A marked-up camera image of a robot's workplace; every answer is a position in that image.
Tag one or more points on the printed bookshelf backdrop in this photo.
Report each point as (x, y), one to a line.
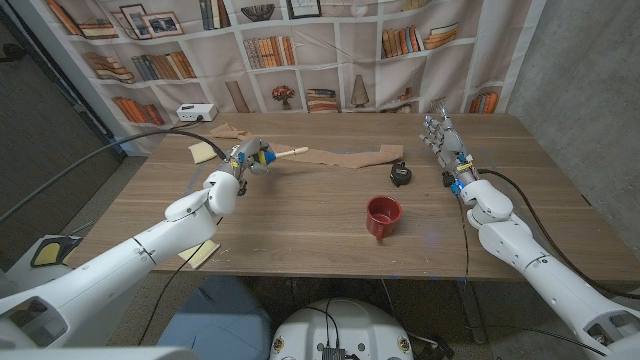
(325, 55)

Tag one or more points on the yellow sponge near edge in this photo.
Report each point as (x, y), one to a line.
(202, 254)

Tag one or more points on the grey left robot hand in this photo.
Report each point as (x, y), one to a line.
(247, 152)

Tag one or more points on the white power box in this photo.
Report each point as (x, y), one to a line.
(196, 112)

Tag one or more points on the black tape measure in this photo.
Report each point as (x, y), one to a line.
(400, 173)

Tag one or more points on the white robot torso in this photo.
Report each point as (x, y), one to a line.
(345, 325)

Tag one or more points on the red mug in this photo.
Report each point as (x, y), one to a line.
(384, 215)

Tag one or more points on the yellow and black panel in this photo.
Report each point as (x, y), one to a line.
(49, 252)

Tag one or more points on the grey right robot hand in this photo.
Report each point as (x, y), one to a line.
(450, 147)

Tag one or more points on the blue-grey bin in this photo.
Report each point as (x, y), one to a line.
(220, 325)

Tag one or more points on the tan adhesive wrap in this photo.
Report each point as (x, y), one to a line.
(350, 157)

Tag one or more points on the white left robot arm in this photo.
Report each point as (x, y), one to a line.
(130, 260)

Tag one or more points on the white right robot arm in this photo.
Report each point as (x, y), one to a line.
(530, 260)

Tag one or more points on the yellow sponge far left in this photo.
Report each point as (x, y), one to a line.
(201, 152)

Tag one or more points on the grey table leg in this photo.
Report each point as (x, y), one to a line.
(472, 310)

